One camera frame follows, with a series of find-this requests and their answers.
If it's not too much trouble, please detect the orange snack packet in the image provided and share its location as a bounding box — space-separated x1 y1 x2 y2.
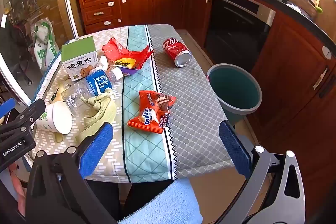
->
127 90 177 134

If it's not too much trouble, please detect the pale yellow scrap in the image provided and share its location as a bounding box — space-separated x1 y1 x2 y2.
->
50 84 64 103

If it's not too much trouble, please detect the wooden double door cabinet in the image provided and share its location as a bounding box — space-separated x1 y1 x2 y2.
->
114 0 188 28

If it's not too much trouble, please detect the pale green cloth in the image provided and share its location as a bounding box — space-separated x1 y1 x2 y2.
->
75 91 117 143

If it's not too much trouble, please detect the wooden drawer cabinet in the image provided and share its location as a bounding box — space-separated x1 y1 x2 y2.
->
77 0 118 35

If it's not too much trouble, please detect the black cabinet handle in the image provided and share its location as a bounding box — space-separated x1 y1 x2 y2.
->
319 80 336 98

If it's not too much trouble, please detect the large wooden panel cabinet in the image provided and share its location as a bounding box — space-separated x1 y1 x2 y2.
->
247 10 336 203

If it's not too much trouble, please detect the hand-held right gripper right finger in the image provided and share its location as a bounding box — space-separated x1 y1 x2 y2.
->
215 120 306 224

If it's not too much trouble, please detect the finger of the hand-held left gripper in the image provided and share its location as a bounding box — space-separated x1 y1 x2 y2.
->
0 97 17 117
0 99 47 139

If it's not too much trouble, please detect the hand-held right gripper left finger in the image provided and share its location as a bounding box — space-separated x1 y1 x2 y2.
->
25 122 118 224

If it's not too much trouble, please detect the white tissue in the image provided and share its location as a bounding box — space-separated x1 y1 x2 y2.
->
98 55 110 71

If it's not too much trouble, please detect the narrow wooden cabinet door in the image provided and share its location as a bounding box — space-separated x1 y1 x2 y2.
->
185 0 214 50

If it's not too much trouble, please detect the quilted patterned tablecloth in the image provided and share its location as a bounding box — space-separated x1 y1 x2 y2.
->
31 24 235 184

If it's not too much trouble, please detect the green and white carton box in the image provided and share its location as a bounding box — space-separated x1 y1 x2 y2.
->
61 36 100 82

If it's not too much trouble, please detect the wicker basket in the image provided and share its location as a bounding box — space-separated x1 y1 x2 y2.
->
287 0 318 17

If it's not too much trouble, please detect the grey bin with teal inside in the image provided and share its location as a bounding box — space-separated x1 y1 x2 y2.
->
206 63 262 126

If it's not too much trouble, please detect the white and green bag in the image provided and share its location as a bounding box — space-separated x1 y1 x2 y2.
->
31 19 59 75

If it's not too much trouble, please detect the person's left hand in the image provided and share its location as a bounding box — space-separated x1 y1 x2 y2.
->
8 164 27 215

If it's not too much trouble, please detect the black built-in oven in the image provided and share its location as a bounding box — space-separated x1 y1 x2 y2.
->
204 0 276 72

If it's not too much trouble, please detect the silver drink can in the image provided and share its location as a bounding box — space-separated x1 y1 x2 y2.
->
162 38 192 67

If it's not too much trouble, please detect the clear plastic water bottle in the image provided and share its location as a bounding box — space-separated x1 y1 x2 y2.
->
62 67 124 115

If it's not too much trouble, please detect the white paper cup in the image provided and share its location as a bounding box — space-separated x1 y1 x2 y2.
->
35 101 72 135

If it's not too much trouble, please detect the taped cabinet handle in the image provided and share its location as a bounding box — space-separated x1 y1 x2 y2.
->
312 68 328 90

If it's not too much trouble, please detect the red snack wrapper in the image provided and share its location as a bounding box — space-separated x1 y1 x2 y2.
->
101 38 154 77

